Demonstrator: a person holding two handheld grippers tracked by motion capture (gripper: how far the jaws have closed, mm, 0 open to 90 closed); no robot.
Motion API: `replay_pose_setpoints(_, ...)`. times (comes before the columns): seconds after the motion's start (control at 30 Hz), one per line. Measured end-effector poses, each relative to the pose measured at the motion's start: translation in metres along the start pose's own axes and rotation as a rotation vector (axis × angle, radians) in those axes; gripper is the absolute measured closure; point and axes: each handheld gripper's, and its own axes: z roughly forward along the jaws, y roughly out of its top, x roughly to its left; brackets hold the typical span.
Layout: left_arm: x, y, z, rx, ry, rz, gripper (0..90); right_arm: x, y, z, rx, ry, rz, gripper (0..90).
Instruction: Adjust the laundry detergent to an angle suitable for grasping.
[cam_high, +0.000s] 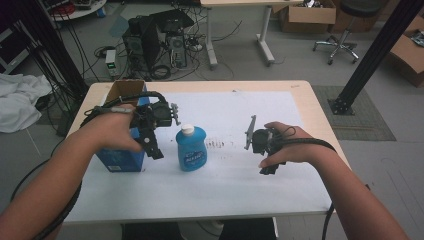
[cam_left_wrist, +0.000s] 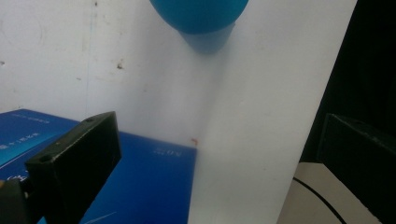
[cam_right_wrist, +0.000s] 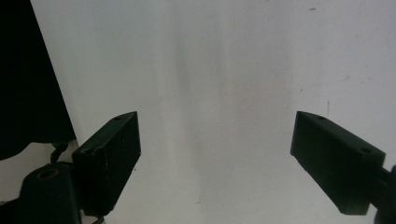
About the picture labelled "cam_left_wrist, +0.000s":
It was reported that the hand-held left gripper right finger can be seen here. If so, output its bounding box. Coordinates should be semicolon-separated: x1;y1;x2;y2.
317;113;396;224

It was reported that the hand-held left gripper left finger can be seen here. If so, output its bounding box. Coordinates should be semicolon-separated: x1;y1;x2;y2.
23;110;122;224

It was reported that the blue box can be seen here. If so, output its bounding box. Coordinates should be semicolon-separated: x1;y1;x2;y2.
0;108;198;224

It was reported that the white board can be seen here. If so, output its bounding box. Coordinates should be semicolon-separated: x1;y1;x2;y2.
187;0;359;224

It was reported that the blue ball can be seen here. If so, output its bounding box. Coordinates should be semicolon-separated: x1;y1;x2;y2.
148;0;249;35

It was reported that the black cable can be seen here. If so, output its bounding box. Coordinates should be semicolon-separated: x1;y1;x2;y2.
292;176;347;224

